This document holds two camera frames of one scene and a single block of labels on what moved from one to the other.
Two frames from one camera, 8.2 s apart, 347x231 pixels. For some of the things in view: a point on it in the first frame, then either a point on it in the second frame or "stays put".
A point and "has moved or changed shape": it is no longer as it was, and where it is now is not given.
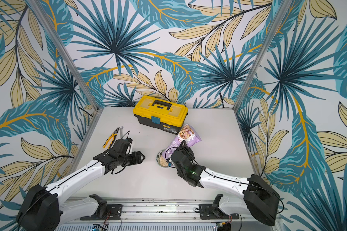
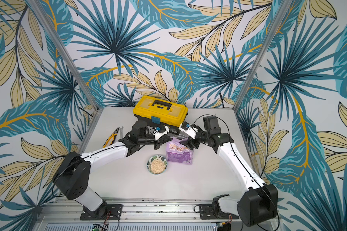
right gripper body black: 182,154 -> 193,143
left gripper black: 137,159 -> 161,141
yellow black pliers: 114,134 stays put
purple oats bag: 188,134 has moved or changed shape
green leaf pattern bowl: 162,161 has moved or changed shape
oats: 162,161 -> 157,166
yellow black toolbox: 167,116 stays put
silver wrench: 121,129 stays put
